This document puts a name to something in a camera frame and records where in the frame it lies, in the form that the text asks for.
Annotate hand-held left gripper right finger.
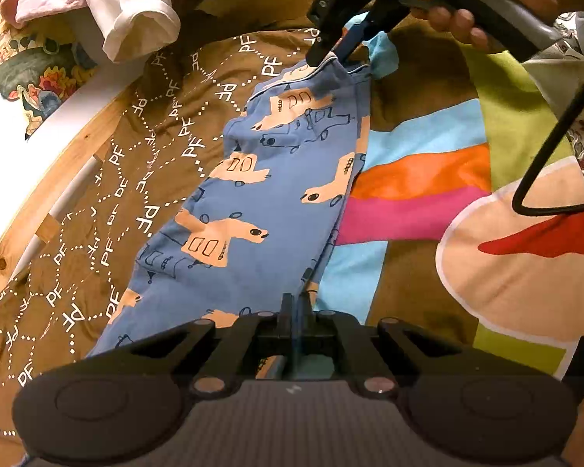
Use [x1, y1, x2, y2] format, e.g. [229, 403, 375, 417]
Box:
[296, 302, 464, 398]

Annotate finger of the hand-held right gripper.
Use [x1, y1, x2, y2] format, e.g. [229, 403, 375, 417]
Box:
[306, 22, 344, 68]
[337, 9, 397, 65]

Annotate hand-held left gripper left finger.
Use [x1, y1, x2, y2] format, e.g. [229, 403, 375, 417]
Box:
[121, 294, 296, 398]

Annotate blue printed pants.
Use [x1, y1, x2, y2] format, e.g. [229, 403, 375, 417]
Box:
[85, 53, 400, 358]

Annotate person's right hand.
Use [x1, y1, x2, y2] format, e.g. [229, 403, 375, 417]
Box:
[411, 0, 584, 54]

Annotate brown printed blanket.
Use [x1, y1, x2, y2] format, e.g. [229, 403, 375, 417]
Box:
[0, 0, 584, 467]

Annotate grey cloth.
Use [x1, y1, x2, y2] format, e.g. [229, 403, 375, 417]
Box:
[522, 49, 584, 122]

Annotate white garment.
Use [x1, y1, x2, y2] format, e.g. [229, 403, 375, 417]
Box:
[73, 0, 195, 64]

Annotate black cable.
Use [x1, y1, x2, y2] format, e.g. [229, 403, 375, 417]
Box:
[505, 0, 584, 218]

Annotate torn floral wall poster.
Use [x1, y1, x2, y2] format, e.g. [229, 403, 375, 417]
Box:
[0, 0, 99, 140]

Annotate wooden bed frame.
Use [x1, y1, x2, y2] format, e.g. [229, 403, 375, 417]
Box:
[0, 83, 144, 305]

